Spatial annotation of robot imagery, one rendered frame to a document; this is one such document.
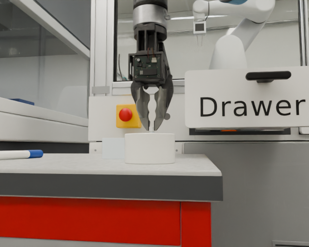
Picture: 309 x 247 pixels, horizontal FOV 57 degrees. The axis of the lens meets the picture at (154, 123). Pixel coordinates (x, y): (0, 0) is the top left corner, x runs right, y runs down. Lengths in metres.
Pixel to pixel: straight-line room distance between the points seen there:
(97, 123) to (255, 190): 0.52
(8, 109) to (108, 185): 0.90
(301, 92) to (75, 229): 0.44
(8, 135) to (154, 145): 0.86
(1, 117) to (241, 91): 0.84
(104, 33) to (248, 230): 0.76
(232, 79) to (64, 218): 0.38
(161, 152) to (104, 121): 0.58
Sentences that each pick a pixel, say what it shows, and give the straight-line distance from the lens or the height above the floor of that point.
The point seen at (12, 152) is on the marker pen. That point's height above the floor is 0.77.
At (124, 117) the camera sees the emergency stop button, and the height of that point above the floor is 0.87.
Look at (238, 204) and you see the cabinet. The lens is 0.90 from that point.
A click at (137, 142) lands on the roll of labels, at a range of 0.37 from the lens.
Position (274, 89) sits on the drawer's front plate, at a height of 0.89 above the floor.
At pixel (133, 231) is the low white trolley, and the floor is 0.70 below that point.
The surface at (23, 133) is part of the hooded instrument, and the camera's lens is 1.24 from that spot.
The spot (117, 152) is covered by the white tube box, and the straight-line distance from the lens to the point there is 0.52.
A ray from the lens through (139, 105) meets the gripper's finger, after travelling 0.59.
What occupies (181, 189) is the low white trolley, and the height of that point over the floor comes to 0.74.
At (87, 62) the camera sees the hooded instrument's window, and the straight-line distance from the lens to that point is 1.94.
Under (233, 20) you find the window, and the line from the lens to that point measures 0.99.
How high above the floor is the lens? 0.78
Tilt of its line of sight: 5 degrees up
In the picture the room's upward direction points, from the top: straight up
